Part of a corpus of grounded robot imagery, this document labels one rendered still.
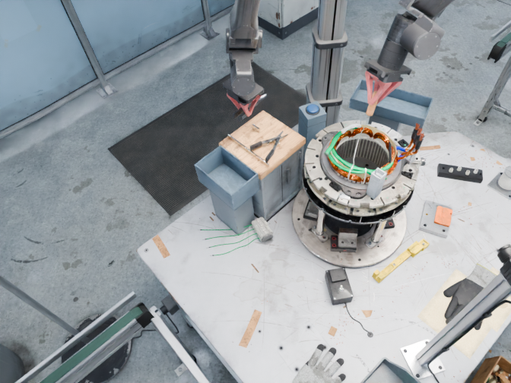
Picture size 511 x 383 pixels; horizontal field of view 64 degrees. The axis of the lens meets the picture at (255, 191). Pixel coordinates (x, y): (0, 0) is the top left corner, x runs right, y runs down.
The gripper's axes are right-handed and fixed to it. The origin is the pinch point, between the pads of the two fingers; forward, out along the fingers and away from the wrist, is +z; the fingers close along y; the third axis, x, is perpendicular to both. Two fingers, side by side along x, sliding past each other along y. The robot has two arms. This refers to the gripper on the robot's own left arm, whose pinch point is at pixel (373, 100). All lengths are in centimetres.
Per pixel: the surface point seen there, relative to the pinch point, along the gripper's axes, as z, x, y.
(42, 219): 151, 146, -55
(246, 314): 68, -4, -24
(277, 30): 59, 205, 142
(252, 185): 35.5, 17.0, -16.2
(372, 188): 20.1, -9.7, 0.6
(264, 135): 26.7, 28.7, -5.8
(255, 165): 30.7, 20.3, -13.8
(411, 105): 13.1, 13.6, 42.2
